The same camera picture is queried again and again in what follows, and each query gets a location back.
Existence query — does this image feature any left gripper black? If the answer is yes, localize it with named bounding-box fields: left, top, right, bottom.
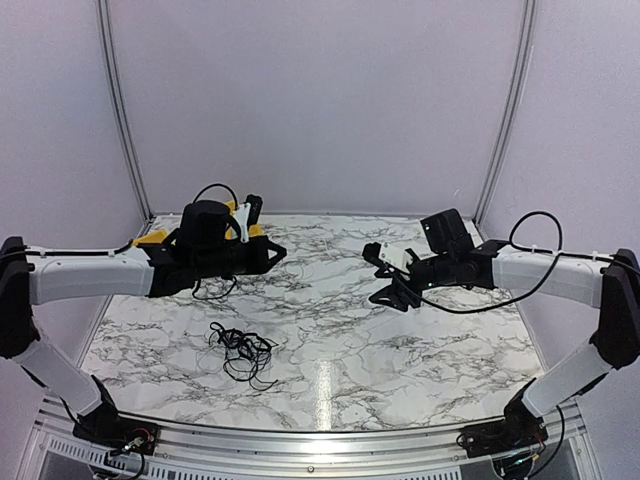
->
left=194, top=234, right=285, bottom=279

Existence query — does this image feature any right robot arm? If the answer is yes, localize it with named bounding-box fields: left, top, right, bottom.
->
left=362, top=209, right=639, bottom=448

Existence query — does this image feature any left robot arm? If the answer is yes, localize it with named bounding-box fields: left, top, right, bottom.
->
left=1, top=195, right=287, bottom=445

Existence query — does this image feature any yellow bin far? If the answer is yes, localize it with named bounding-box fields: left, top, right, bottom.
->
left=225, top=201, right=263, bottom=241

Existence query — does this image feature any yellow bin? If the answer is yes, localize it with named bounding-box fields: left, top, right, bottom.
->
left=225, top=201, right=263, bottom=241
left=132, top=229, right=169, bottom=247

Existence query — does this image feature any yellow bin near left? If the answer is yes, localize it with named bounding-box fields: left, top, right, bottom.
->
left=132, top=229, right=169, bottom=247

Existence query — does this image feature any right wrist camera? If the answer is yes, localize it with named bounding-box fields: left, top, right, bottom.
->
left=362, top=242, right=419, bottom=278

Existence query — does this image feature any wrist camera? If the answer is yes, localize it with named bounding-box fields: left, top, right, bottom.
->
left=362, top=242, right=419, bottom=278
left=234, top=194, right=263, bottom=243

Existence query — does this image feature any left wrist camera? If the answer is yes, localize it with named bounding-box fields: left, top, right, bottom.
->
left=234, top=194, right=263, bottom=243

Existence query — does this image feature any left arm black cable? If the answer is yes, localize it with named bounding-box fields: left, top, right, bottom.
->
left=192, top=182, right=241, bottom=301

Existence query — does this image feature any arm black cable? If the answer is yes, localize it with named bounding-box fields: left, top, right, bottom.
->
left=192, top=182, right=241, bottom=301
left=394, top=210, right=640, bottom=316

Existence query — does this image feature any black tangled cable bundle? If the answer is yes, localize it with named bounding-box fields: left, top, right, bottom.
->
left=207, top=322, right=281, bottom=394

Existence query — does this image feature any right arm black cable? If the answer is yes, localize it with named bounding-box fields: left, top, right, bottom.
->
left=394, top=210, right=640, bottom=316

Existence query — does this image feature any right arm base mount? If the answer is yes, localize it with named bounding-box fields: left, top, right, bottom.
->
left=456, top=413, right=548, bottom=458

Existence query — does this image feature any right corner aluminium post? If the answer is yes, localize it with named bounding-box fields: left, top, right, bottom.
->
left=473, top=0, right=538, bottom=226

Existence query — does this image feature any corner aluminium post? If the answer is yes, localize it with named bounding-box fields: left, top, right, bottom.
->
left=473, top=0, right=538, bottom=226
left=96, top=0, right=154, bottom=222

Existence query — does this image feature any aluminium front rail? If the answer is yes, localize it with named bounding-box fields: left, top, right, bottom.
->
left=17, top=397, right=604, bottom=479

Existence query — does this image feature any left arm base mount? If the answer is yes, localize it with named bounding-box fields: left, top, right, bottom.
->
left=71, top=413, right=160, bottom=455

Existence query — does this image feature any left corner aluminium post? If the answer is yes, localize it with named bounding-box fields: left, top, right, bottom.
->
left=96, top=0, right=154, bottom=222

